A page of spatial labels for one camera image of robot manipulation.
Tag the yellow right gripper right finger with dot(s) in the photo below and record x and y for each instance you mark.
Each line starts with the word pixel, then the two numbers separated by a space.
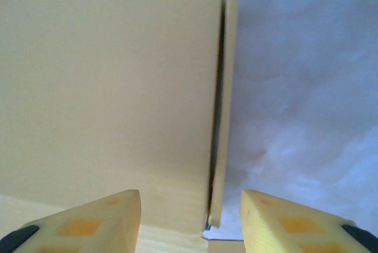
pixel 271 223

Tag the yellow white paper box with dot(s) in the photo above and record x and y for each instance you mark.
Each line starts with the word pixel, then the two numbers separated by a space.
pixel 103 87

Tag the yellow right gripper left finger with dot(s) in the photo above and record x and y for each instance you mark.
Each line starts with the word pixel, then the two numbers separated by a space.
pixel 97 223

